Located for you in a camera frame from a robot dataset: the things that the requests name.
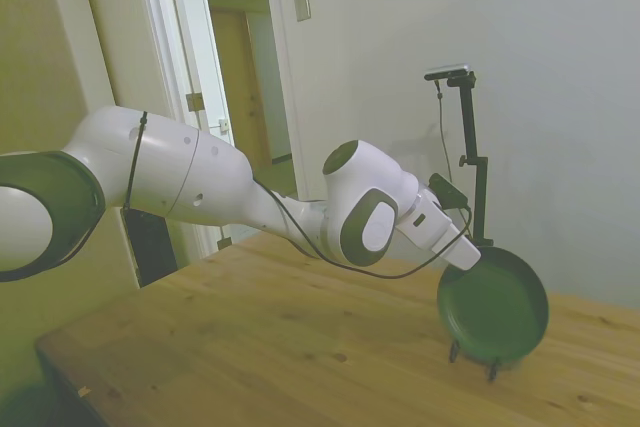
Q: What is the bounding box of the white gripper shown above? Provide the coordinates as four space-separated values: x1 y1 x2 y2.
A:
397 190 483 272

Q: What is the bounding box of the dark green plate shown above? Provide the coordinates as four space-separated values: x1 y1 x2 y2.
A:
435 246 551 364

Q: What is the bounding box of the brown wooden door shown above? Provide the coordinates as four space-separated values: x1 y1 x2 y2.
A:
209 8 274 174

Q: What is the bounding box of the white open door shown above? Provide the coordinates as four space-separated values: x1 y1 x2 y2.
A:
163 0 247 248

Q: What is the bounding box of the black rectangular panel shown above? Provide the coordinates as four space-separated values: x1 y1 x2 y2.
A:
119 207 179 290

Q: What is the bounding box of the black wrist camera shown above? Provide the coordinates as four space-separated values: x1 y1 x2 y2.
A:
428 172 472 212

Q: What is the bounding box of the black camera cable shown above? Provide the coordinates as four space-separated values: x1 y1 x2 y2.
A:
433 78 457 186

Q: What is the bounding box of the black camera stand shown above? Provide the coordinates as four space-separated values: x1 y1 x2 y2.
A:
445 72 496 249

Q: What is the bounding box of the black wire plate stand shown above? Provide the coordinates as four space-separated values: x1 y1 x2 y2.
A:
448 338 502 384

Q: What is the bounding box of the grey exterior camera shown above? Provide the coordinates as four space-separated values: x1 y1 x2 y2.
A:
423 62 473 82

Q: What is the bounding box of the black cable strap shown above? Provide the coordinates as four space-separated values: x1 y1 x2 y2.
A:
122 110 149 212

